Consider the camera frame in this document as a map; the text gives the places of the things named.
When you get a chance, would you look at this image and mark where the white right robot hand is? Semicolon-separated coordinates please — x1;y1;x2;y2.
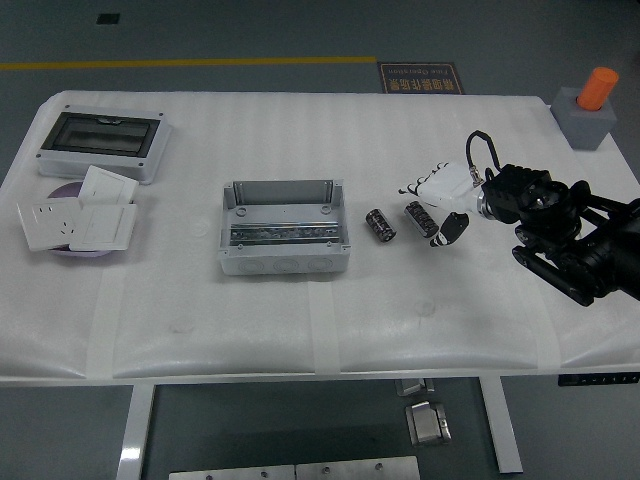
397;160;484;249

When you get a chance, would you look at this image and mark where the black cylindrical battery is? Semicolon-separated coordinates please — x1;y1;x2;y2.
364;207;397;244
403;200;440;236

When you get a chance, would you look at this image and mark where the open grey junction box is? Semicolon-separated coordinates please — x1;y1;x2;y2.
216;178;351;277

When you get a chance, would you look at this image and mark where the grey box with dark window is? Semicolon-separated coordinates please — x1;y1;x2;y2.
35;103;173;186

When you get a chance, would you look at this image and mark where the black floor sign mat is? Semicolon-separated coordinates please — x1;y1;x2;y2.
377;61;466;95

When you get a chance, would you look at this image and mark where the grey block holder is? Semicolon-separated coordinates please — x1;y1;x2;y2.
550;86;618;151

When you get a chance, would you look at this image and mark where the white foam table mat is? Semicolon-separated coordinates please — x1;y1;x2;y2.
0;89;640;380

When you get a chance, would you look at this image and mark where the orange cylinder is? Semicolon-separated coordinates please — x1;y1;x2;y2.
575;66;620;112

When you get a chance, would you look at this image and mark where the silver metal hinge block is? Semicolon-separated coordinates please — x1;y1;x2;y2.
404;399;454;448

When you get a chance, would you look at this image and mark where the black table control panel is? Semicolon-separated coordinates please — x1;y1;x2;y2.
558;372;640;387

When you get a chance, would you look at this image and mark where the white table leg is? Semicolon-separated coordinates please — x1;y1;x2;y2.
477;375;525;475
115;383;157;480

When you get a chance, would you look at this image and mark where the yellow floor tape line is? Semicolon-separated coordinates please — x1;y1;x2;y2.
0;55;378;72

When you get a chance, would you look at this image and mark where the white tape strip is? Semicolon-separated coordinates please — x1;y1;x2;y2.
84;272;126;380

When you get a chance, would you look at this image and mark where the purple round plate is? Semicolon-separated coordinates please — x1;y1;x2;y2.
47;182;119;260

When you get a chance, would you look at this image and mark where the metal mounting rail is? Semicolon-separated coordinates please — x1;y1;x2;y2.
228;221;347;246

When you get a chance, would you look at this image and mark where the small silver metal bracket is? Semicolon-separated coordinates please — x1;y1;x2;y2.
395;378;435;398

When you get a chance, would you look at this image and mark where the grey metal base plate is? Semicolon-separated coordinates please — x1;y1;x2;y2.
168;464;297;480
294;455;421;480

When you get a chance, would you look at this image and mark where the white wall switch panel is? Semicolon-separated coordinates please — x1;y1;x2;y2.
68;202;138;252
78;165;140;205

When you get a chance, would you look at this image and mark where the white wall socket panel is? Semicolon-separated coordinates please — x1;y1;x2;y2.
16;198;84;253

